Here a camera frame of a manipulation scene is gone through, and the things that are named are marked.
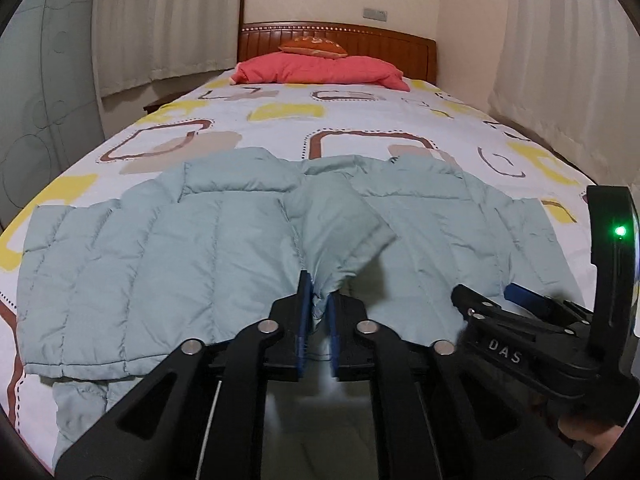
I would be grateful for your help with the bed with patterned sheet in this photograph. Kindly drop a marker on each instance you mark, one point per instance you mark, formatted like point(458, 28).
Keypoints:
point(350, 110)

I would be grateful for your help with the wooden headboard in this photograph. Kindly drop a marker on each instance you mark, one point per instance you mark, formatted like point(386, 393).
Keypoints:
point(400, 47)

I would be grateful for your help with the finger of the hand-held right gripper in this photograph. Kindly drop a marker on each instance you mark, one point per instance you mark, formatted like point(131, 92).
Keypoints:
point(475, 300)
point(520, 294)

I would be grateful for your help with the orange cushion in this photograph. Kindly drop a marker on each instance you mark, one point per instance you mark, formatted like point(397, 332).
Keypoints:
point(312, 46)

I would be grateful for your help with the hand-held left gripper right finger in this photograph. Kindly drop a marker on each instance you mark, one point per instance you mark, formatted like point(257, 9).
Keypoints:
point(332, 330)

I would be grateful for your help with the person's right hand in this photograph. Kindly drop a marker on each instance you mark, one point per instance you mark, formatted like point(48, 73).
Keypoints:
point(585, 435)

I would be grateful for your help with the light green puffer jacket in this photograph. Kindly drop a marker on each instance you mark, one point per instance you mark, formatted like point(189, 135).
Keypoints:
point(175, 260)

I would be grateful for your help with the wall switch panel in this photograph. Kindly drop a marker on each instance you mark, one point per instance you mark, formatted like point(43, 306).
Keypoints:
point(375, 14)

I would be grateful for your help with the grey patterned wardrobe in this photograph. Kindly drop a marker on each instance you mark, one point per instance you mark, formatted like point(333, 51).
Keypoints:
point(45, 110)

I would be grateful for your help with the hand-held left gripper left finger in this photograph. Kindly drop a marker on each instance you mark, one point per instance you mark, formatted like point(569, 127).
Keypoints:
point(303, 310)

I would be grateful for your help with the pink pillow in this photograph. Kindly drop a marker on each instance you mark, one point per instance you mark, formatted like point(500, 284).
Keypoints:
point(320, 67)

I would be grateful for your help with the cream curtain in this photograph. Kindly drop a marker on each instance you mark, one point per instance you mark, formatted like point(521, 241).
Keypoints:
point(565, 60)
point(165, 20)

